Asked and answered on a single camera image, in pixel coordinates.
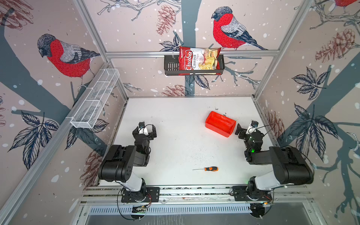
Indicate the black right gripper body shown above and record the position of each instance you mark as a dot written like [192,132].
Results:
[245,140]

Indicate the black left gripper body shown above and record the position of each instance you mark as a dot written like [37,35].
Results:
[149,137]

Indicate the orange black screwdriver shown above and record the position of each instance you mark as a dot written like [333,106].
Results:
[209,169]

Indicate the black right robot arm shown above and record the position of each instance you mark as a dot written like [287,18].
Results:
[288,166]

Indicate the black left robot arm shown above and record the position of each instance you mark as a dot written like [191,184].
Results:
[118,164]

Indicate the red plastic bin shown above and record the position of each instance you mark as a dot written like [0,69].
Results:
[220,124]

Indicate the red cassava chips bag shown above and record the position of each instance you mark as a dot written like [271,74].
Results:
[205,56]

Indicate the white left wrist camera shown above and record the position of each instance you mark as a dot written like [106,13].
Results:
[142,128]

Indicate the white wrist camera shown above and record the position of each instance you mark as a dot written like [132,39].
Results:
[142,128]
[252,127]

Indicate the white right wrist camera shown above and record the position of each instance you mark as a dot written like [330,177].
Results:
[252,127]

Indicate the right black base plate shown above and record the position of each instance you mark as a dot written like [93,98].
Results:
[243,193]

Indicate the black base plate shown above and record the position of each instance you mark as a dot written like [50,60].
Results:
[141,196]
[243,193]

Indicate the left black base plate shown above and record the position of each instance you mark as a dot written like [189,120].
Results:
[141,196]

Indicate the white wire mesh shelf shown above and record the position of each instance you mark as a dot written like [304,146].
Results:
[91,108]

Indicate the aluminium mounting rail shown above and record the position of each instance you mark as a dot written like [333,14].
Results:
[200,194]

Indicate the white slotted cable duct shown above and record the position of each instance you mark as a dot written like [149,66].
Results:
[158,210]

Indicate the black wall basket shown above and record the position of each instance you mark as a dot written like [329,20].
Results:
[173,67]

